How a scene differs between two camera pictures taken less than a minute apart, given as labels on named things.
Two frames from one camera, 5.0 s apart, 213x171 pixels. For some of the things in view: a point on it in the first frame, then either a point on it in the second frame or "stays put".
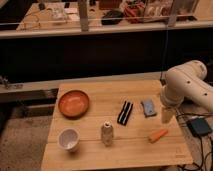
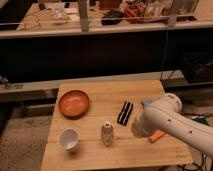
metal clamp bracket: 10,85 stays put
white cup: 69,139 stays put
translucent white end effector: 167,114 to 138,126
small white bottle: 107,132 stays put
